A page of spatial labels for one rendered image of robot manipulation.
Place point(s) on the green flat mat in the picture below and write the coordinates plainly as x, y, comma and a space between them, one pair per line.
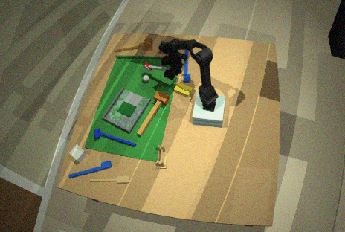
128, 74

